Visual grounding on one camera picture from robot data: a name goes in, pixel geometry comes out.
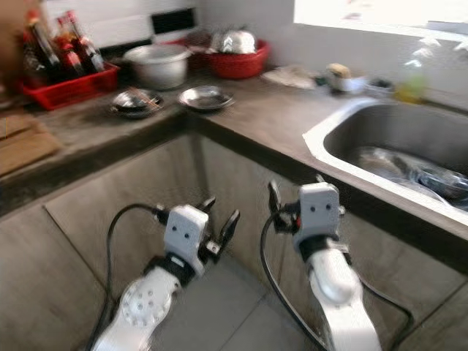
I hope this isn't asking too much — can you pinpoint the brown wooden chopstick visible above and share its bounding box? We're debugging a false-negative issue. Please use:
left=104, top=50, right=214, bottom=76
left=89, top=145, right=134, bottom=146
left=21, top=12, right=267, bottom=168
left=135, top=88, right=163, bottom=110
left=137, top=91, right=165, bottom=113

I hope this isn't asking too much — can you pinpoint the grey counter cabinet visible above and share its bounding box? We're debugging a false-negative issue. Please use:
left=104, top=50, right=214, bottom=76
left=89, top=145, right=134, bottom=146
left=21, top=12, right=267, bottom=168
left=0, top=128, right=468, bottom=351

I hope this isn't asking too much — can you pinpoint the stainless steel sink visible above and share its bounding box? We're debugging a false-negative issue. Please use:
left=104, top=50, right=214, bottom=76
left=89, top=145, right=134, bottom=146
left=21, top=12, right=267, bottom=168
left=302, top=97, right=468, bottom=213

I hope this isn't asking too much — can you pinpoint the white bowl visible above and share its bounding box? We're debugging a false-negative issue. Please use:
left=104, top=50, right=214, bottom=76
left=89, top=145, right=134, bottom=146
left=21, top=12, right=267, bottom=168
left=327, top=69, right=368, bottom=94

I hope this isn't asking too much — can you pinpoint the shallow steel plate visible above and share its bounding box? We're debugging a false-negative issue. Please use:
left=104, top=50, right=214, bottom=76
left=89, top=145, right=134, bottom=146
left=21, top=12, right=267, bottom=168
left=178, top=85, right=235, bottom=113

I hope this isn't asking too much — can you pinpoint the small white tray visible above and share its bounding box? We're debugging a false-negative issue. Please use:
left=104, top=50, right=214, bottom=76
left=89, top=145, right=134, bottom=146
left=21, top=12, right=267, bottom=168
left=367, top=78, right=396, bottom=97

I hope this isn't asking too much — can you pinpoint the beige cloth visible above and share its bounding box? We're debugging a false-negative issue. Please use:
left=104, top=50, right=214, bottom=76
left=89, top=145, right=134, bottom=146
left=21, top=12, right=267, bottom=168
left=261, top=66, right=319, bottom=90

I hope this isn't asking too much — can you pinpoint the yellow sponge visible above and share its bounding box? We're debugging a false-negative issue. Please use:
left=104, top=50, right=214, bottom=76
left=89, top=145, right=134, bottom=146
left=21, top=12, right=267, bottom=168
left=328, top=64, right=353, bottom=78

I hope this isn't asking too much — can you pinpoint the clear dish soap bottle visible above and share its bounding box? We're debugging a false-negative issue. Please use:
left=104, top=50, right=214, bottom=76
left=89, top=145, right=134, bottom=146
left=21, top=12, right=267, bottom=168
left=395, top=37, right=436, bottom=103

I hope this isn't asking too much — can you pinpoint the red plastic basin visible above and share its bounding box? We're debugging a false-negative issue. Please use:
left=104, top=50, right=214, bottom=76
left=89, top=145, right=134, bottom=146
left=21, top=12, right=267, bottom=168
left=168, top=38, right=271, bottom=80

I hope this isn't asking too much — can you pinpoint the wooden cutting board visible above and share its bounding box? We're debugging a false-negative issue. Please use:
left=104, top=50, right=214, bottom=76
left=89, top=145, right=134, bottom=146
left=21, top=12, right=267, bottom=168
left=0, top=113, right=63, bottom=176

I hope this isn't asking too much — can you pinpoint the domed steel lid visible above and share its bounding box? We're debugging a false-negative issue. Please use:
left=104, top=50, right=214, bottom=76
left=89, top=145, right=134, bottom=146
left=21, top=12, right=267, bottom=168
left=208, top=26, right=258, bottom=55

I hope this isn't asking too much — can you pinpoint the white framed window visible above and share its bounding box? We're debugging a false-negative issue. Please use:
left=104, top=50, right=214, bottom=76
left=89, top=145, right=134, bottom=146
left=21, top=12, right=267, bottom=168
left=292, top=0, right=468, bottom=43

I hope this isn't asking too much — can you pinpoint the red plastic crate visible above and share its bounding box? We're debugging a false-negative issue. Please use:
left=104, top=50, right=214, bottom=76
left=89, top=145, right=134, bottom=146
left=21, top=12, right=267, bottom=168
left=18, top=62, right=121, bottom=112

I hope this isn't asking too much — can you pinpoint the dark sauce bottle red cap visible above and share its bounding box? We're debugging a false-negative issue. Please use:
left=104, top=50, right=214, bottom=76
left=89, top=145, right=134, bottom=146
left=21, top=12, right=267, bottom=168
left=26, top=9, right=61, bottom=80
left=64, top=10, right=105, bottom=72
left=53, top=16, right=80, bottom=78

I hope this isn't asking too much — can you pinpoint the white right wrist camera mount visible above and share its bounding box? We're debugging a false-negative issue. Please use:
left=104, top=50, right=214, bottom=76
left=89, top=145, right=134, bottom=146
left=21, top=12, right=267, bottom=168
left=298, top=183, right=341, bottom=242

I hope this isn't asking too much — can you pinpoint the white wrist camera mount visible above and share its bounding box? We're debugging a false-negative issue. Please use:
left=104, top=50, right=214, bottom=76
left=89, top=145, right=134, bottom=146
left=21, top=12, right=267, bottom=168
left=165, top=205, right=209, bottom=275
left=298, top=183, right=341, bottom=242

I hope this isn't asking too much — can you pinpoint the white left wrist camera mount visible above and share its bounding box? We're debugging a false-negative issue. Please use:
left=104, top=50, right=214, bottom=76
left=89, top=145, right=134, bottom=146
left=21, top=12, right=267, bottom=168
left=165, top=205, right=209, bottom=275

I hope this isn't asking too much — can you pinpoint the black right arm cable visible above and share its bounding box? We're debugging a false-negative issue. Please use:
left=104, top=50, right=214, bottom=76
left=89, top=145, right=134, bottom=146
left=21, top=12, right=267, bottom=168
left=258, top=212, right=333, bottom=351

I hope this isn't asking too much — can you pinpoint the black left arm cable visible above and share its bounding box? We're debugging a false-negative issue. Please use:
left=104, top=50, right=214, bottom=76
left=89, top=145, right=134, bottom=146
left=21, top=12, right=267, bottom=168
left=88, top=203, right=167, bottom=351

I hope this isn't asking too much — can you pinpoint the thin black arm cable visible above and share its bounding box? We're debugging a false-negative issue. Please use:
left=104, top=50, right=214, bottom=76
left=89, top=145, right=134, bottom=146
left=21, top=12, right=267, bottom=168
left=362, top=280, right=416, bottom=351

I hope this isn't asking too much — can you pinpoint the black rectangular wall panel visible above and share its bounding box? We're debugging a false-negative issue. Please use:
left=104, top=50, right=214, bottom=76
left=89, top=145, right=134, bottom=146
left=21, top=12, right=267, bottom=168
left=151, top=7, right=197, bottom=35

